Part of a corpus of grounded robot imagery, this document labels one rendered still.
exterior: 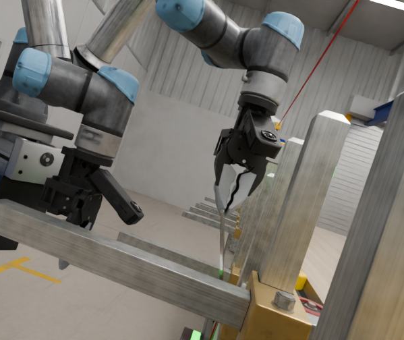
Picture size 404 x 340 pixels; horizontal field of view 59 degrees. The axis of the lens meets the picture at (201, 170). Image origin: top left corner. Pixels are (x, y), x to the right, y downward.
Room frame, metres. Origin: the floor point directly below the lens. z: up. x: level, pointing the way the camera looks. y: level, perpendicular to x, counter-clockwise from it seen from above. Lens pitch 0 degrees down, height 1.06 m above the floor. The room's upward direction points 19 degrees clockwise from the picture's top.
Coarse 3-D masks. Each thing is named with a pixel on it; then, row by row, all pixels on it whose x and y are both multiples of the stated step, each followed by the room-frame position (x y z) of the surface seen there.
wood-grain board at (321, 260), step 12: (312, 240) 1.75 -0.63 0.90; (324, 240) 1.99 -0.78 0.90; (336, 240) 2.28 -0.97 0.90; (312, 252) 1.30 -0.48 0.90; (324, 252) 1.43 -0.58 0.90; (336, 252) 1.57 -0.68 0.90; (312, 264) 1.03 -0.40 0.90; (324, 264) 1.11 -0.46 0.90; (336, 264) 1.20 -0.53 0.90; (312, 276) 0.87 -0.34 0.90; (324, 276) 0.92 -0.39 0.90; (312, 288) 0.75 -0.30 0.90; (324, 288) 0.78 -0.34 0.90; (312, 300) 0.72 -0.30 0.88; (324, 300) 0.67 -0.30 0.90
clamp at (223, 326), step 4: (224, 324) 0.55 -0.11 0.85; (224, 328) 0.55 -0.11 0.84; (228, 328) 0.55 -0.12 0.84; (232, 328) 0.55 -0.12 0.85; (220, 332) 0.56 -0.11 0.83; (224, 332) 0.55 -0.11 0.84; (228, 332) 0.55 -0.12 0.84; (232, 332) 0.55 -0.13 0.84; (236, 332) 0.54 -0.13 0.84; (220, 336) 0.55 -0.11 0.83; (224, 336) 0.55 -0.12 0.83; (228, 336) 0.55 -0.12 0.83; (232, 336) 0.55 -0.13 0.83; (236, 336) 0.54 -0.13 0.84
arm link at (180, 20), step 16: (160, 0) 0.57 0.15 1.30; (176, 0) 0.54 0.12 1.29; (192, 0) 0.55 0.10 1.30; (208, 0) 0.58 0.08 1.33; (160, 16) 0.57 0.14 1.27; (176, 16) 0.56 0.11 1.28; (192, 16) 0.56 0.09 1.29; (208, 16) 0.58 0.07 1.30; (224, 16) 0.61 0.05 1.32; (192, 32) 0.59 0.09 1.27; (208, 32) 0.60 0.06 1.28; (224, 32) 0.62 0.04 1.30; (208, 48) 0.63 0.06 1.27
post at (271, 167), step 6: (270, 168) 1.12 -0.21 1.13; (258, 186) 1.12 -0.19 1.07; (258, 192) 1.12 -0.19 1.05; (252, 204) 1.12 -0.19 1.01; (252, 210) 1.12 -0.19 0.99; (246, 222) 1.12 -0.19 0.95; (246, 228) 1.12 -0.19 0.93; (240, 240) 1.12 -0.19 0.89; (240, 246) 1.12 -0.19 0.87; (234, 258) 1.12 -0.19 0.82
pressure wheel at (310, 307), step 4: (300, 300) 0.60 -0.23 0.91; (304, 300) 0.61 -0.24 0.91; (308, 300) 0.61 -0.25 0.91; (304, 304) 0.58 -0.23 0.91; (308, 304) 0.58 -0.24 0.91; (312, 304) 0.58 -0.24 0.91; (316, 304) 0.60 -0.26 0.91; (304, 308) 0.56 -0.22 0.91; (308, 308) 0.57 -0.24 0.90; (312, 308) 0.57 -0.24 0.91; (316, 308) 0.58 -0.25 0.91; (320, 308) 0.59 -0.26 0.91; (308, 312) 0.55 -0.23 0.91; (312, 312) 0.55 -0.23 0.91; (316, 312) 0.56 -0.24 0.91; (320, 312) 0.57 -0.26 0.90
